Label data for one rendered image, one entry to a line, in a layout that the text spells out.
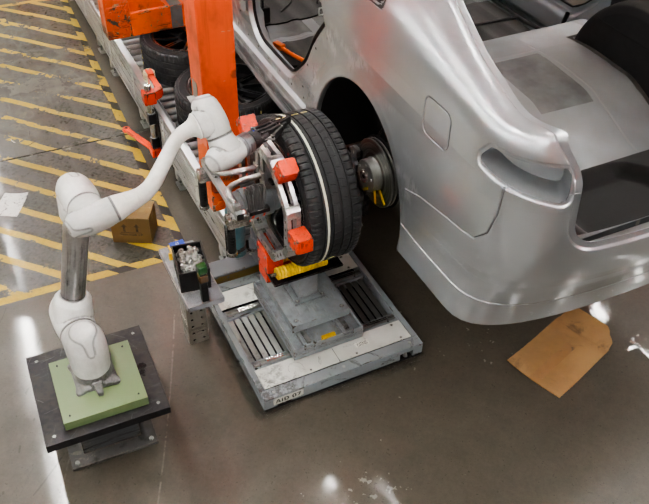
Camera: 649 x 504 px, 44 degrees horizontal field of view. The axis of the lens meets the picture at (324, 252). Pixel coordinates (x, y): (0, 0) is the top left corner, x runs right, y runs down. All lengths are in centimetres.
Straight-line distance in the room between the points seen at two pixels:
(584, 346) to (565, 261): 140
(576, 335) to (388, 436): 115
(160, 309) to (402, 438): 141
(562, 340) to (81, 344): 230
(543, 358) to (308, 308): 117
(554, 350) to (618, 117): 115
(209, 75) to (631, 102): 199
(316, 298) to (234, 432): 75
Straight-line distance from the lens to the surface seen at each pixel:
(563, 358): 414
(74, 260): 331
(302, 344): 380
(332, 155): 326
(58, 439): 343
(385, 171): 354
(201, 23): 344
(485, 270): 289
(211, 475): 358
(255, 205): 322
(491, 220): 275
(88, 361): 337
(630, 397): 409
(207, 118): 306
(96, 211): 301
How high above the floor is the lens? 298
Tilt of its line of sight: 42 degrees down
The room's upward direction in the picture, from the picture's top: 1 degrees clockwise
